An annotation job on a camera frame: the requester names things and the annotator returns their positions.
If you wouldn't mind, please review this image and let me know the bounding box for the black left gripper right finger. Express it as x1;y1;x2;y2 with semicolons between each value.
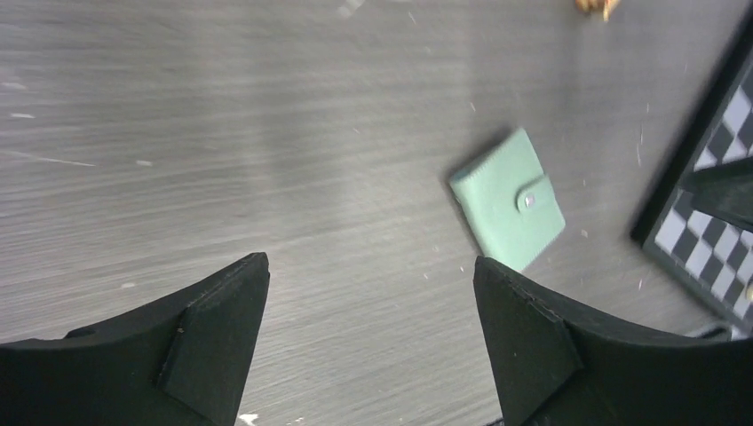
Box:
473;256;752;425

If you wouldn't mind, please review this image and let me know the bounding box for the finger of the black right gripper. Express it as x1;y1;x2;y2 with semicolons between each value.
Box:
681;157;752;233

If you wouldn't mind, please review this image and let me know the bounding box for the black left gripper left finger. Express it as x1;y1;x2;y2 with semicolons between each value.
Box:
1;253;270;425

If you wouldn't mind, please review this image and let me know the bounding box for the red orange small box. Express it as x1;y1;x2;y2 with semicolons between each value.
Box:
575;0;621;21

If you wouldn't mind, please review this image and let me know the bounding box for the black white chessboard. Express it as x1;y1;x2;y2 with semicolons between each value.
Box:
631;12;752;337

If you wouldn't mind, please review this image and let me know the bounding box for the mint green card holder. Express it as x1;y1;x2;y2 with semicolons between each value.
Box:
448;128;566;272

